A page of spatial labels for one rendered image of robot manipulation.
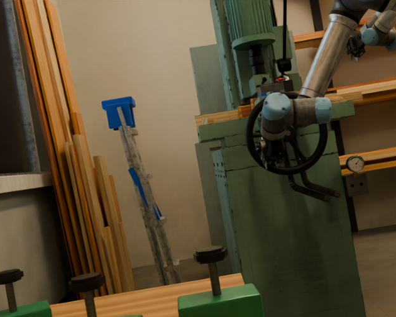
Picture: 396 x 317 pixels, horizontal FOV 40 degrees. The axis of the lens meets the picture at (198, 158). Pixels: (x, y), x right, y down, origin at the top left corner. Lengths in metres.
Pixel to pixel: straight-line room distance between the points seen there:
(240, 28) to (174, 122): 2.38
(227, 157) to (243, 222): 0.25
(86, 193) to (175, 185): 1.43
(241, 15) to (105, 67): 2.55
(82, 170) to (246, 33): 1.43
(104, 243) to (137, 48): 1.93
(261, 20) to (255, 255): 0.92
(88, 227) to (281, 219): 1.40
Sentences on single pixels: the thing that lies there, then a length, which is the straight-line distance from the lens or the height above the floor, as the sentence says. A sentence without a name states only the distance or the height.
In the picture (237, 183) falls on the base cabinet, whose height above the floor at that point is 0.66.
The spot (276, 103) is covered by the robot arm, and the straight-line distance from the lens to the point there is 1.55.
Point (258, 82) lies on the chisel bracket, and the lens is 2.24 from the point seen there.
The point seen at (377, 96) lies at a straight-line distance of 4.23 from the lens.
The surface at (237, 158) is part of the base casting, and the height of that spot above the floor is 0.75.
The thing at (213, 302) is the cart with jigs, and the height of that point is 0.58.
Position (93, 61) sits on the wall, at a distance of 4.70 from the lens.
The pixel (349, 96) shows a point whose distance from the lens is 2.35.
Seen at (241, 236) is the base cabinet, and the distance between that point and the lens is 2.10.
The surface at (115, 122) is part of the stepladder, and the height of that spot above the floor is 1.03.
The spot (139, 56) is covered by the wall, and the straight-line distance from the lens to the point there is 4.64.
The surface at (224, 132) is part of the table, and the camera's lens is 2.08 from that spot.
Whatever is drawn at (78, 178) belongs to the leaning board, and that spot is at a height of 0.79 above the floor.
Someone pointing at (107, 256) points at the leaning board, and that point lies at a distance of 3.32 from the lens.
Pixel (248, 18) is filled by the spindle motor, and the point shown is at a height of 1.29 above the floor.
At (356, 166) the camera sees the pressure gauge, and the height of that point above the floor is 0.65.
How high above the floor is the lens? 0.76
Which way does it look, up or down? 1 degrees up
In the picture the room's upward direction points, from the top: 10 degrees counter-clockwise
